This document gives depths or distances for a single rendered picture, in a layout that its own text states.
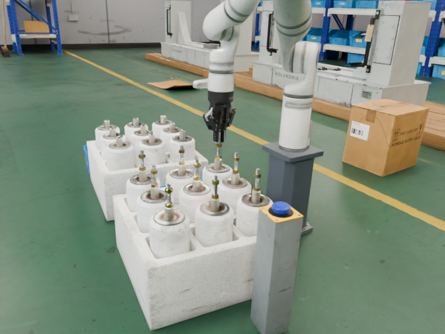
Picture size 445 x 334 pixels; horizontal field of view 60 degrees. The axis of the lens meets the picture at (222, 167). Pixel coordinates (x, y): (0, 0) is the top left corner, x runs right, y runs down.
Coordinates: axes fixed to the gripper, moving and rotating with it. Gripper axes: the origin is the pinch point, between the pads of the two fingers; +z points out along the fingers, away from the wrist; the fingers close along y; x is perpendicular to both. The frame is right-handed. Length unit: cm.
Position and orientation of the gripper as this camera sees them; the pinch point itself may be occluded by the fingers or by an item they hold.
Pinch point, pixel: (219, 136)
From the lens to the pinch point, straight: 117.3
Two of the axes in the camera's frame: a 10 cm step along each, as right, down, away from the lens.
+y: 6.3, -2.7, 7.3
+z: -0.3, 9.3, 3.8
